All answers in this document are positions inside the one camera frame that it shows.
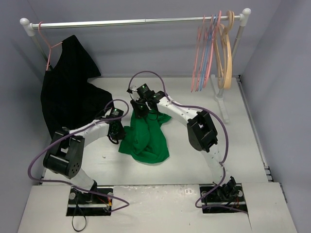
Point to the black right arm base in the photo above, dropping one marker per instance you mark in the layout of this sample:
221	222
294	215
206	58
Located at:
228	198

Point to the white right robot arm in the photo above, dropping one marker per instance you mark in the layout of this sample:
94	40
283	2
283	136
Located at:
202	133

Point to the pink hanger leftmost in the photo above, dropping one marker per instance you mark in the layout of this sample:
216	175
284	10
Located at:
200	35

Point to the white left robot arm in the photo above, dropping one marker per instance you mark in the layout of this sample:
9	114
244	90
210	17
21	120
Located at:
66	155

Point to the green t shirt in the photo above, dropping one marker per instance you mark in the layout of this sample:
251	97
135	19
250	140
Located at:
144	139

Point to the black t shirt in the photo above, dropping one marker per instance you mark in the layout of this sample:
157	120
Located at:
68	100

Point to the blue hanger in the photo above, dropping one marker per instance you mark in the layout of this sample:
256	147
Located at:
199	60

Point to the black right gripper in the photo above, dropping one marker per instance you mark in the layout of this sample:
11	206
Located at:
140	111

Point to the pink hanger right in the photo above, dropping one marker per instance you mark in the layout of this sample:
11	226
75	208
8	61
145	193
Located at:
207	54

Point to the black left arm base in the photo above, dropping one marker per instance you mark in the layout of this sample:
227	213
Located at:
87	204

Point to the silver clothes rack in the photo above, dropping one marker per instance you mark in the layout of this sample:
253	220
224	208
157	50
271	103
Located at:
235	34

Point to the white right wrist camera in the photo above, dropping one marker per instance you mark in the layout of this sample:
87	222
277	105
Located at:
133	92

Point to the wooden hanger front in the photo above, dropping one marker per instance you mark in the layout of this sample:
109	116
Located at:
225	36

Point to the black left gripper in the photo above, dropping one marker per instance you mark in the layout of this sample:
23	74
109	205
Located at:
116	131

